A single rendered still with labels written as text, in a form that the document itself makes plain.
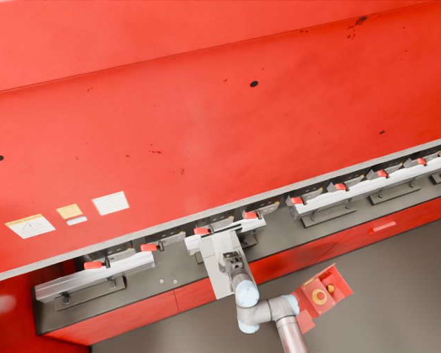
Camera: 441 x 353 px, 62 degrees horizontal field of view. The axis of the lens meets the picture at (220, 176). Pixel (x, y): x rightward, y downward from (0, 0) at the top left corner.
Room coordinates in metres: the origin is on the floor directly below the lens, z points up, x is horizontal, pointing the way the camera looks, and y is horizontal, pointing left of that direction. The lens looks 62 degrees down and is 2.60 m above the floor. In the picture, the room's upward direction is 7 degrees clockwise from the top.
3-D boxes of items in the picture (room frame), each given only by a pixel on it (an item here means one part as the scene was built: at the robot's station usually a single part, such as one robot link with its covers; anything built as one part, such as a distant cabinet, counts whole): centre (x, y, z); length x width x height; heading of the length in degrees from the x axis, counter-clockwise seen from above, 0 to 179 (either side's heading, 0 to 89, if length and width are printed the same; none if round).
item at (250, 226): (0.59, -0.06, 0.92); 0.39 x 0.06 x 0.10; 116
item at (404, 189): (0.96, -0.94, 0.89); 0.30 x 0.05 x 0.03; 116
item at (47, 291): (0.33, 0.48, 0.92); 0.50 x 0.06 x 0.10; 116
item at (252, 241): (0.53, -0.07, 0.89); 0.30 x 0.05 x 0.03; 116
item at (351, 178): (0.82, -0.53, 1.26); 0.15 x 0.09 x 0.17; 116
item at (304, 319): (0.40, -0.60, 0.06); 0.25 x 0.20 x 0.12; 37
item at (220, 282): (0.44, -0.07, 1.00); 0.26 x 0.18 x 0.01; 26
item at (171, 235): (0.47, 0.19, 1.26); 0.15 x 0.09 x 0.17; 116
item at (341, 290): (0.43, -0.59, 0.75); 0.20 x 0.16 x 0.18; 127
